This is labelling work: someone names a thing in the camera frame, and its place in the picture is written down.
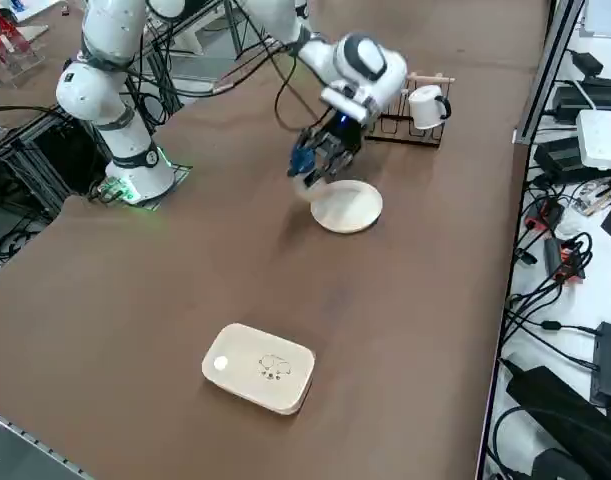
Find white power strip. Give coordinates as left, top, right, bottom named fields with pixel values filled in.
left=575, top=109, right=611, bottom=172

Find printed cardboard box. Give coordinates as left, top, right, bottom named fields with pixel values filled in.
left=574, top=178, right=611, bottom=217

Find white board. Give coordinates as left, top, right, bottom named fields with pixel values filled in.
left=582, top=0, right=611, bottom=39

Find cream rectangular lidded box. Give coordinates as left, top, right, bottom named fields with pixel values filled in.
left=200, top=322, right=318, bottom=418

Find large black power brick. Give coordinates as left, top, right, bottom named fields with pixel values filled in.
left=503, top=363, right=611, bottom=480

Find small black power adapter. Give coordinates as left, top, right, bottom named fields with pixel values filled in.
left=568, top=49, right=607, bottom=77

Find black cable bundle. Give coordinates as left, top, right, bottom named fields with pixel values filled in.
left=127, top=29, right=187, bottom=137

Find aluminium edge rail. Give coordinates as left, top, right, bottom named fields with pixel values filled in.
left=0, top=405, right=89, bottom=480

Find black wire cup rack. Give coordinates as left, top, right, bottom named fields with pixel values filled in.
left=363, top=72, right=457, bottom=151

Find black aluminium frame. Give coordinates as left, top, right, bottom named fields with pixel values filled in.
left=0, top=107, right=114, bottom=224

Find transparent bottle blue cap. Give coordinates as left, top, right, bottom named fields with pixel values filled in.
left=286, top=143, right=332, bottom=202

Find aluminium frame post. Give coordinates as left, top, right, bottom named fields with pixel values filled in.
left=513, top=0, right=587, bottom=147

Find white round plate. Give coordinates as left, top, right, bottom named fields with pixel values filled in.
left=309, top=180, right=385, bottom=235

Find clear acrylic display shelf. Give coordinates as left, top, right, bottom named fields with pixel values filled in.
left=0, top=8, right=50, bottom=90

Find white mug black handle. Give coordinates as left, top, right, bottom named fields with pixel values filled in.
left=407, top=84, right=454, bottom=132

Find black box device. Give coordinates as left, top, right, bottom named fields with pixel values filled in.
left=588, top=321, right=611, bottom=407

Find black orange connector block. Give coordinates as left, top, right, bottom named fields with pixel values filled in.
left=523, top=198, right=566, bottom=232

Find black cable inline block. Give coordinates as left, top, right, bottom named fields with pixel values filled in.
left=504, top=294, right=606, bottom=374

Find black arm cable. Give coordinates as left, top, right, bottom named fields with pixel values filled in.
left=272, top=52, right=334, bottom=135

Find black device red connectors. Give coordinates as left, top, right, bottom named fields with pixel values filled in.
left=543, top=238, right=587, bottom=285

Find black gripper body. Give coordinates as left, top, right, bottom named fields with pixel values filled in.
left=320, top=110, right=365, bottom=159

